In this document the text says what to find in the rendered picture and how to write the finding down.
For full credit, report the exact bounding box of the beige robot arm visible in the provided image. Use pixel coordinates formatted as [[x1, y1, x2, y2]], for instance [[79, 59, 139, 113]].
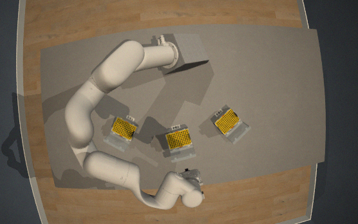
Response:
[[64, 35, 205, 210]]

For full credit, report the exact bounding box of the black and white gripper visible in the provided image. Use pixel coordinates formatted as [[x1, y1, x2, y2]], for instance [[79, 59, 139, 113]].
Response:
[[179, 168, 201, 182]]

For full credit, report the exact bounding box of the yellow perforated plate with black holes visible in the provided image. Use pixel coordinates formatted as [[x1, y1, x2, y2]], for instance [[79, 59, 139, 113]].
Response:
[[166, 129, 191, 149], [215, 110, 239, 134], [112, 118, 137, 140]]

